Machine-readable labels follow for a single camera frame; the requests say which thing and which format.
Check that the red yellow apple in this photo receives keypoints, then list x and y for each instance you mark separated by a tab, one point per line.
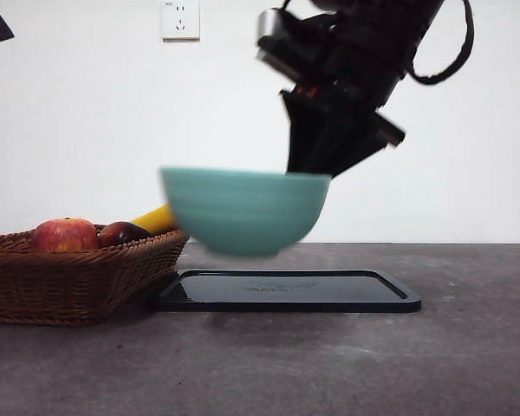
67	236

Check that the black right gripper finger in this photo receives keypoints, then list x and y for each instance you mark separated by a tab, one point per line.
307	143
351	149

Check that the brown wicker basket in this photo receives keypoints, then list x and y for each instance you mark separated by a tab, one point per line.
60	286

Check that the white wall socket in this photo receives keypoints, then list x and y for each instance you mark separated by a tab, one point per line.
181	21

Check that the dark red apple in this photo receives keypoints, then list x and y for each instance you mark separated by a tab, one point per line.
123	234

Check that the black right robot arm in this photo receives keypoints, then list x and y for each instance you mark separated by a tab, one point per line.
372	43

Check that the black rectangular tray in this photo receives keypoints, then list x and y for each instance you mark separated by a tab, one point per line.
286	299

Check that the teal ribbed bowl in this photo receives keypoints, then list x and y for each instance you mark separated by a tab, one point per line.
247	212

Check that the yellow banana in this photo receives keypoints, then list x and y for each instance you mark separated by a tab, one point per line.
156	219

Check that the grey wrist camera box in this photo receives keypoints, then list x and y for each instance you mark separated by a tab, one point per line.
277	43

